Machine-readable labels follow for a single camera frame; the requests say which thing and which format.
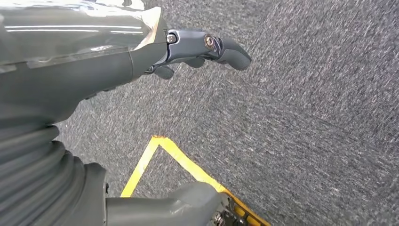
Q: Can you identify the black robot foot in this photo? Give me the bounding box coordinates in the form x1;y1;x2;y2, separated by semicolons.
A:
212;193;250;226

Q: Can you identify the yellow floor tape square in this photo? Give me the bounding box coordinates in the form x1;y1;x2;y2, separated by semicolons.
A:
120;136;272;226

